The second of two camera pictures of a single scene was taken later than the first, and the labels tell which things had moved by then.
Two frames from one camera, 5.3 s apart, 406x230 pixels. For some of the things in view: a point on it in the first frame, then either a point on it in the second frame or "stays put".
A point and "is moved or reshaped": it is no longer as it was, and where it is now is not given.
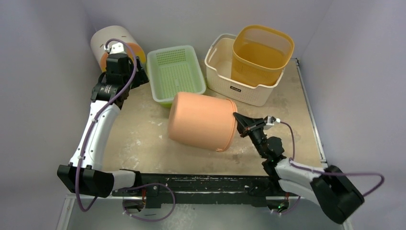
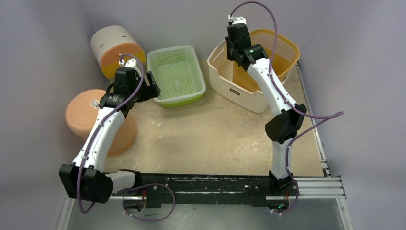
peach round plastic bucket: [202, 121] -> [81, 113]
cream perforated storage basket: [218, 66] is moved or reshaped
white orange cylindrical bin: [100, 37] stays put
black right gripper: [254, 127] -> [231, 44]
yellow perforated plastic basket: [260, 54] is moved or reshaped
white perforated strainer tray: [172, 70] stays put
